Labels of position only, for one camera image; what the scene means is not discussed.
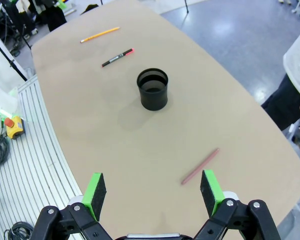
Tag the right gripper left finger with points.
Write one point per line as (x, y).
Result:
(95, 195)

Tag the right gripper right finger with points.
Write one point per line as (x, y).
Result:
(210, 192)

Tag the pink brown pen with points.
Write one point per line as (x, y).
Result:
(200, 166)

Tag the black marker red cap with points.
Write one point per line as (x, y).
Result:
(117, 58)

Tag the yellow pencil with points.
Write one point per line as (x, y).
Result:
(100, 34)

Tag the black mesh pen holder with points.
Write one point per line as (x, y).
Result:
(153, 100)

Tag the yellow emergency stop box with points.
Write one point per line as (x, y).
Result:
(15, 130)

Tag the person in white T-shirt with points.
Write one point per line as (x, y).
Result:
(298, 67)

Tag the black tripod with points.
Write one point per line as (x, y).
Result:
(7, 58)

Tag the black hanging garment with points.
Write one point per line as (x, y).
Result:
(53, 15)

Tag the aluminium slotted base plate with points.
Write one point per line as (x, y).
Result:
(27, 175)

